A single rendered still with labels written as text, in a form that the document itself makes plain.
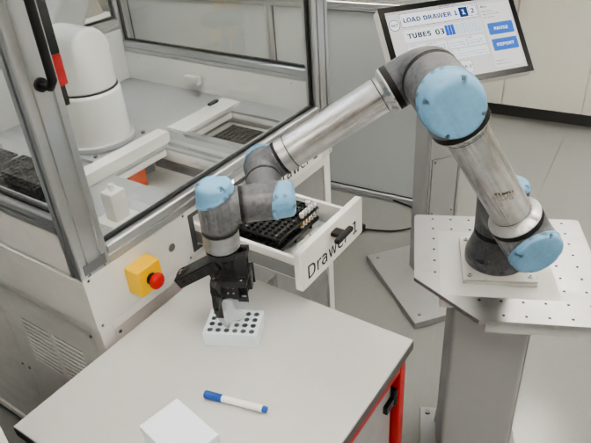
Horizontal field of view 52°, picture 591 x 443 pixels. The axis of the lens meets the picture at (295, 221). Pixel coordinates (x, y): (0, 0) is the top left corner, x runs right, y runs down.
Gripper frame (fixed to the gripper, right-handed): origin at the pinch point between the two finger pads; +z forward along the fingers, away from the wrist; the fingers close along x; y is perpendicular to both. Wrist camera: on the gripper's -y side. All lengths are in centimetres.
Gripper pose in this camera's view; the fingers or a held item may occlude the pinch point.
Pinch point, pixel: (225, 319)
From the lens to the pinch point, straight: 137.4
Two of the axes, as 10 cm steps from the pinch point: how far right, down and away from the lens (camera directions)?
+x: 1.4, -5.4, 8.3
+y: 9.9, 0.3, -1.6
